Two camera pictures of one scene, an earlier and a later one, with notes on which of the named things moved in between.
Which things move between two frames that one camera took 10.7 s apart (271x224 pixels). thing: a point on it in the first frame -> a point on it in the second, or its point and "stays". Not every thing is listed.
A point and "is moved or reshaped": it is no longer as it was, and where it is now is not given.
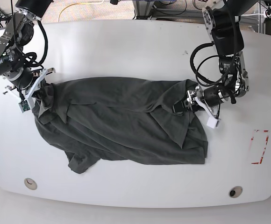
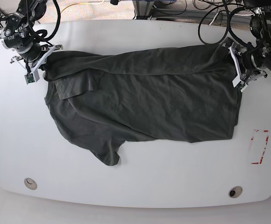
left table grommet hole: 31,184 stays
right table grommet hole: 235,192 stays
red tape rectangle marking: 252,138 stays
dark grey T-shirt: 126,117 is moved or reshaped
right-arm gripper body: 197,95 -> 243,75
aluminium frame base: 145,9 stays
